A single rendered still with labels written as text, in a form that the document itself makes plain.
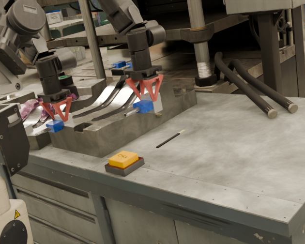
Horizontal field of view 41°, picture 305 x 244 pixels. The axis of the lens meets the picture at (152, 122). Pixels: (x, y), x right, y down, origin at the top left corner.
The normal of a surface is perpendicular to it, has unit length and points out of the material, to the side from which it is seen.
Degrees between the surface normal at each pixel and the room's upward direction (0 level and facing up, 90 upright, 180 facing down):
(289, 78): 90
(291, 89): 90
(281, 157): 0
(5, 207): 90
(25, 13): 67
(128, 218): 90
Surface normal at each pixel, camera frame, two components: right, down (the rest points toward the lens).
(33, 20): 0.63, -0.30
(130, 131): 0.73, 0.09
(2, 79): 0.92, -0.05
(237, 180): -0.18, -0.93
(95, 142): -0.65, 0.36
